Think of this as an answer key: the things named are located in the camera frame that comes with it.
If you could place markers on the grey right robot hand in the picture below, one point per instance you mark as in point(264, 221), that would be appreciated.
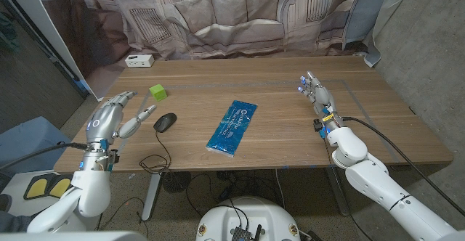
point(321, 97)

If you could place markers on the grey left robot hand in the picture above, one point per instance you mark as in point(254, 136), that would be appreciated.
point(105, 121)

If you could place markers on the black computer mouse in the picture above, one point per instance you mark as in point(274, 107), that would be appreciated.
point(166, 122)

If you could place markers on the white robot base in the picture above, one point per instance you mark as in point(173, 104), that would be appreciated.
point(225, 219)

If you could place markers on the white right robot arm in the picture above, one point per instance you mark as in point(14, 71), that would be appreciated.
point(378, 186)

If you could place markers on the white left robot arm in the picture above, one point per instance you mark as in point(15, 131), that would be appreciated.
point(92, 194)

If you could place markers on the green block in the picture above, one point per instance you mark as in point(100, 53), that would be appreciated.
point(158, 92)

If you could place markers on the white power strip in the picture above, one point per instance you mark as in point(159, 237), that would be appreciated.
point(140, 60)

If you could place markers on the blue grey bin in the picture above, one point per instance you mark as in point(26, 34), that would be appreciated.
point(29, 139)

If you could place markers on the black round floor object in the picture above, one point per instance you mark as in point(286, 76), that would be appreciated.
point(176, 181)

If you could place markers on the blue gel pack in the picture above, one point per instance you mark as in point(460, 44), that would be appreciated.
point(232, 126)

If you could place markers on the black yellow foot pedal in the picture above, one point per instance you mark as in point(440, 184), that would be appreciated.
point(38, 188)

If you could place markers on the white floor board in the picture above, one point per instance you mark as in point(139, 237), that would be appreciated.
point(14, 184)

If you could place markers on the white partition panel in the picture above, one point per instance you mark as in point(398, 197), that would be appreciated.
point(47, 27)

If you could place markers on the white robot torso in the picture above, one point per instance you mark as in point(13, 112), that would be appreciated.
point(72, 236)

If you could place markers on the printed sofa backdrop cloth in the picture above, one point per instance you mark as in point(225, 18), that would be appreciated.
point(232, 16)

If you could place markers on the person leg with dark shoe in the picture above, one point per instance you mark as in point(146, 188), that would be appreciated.
point(14, 223)

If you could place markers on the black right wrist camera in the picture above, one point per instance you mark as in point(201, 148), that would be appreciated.
point(318, 125)

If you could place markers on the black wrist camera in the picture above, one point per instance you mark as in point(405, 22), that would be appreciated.
point(318, 125)
point(114, 157)

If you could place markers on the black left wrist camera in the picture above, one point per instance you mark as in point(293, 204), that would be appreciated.
point(114, 157)

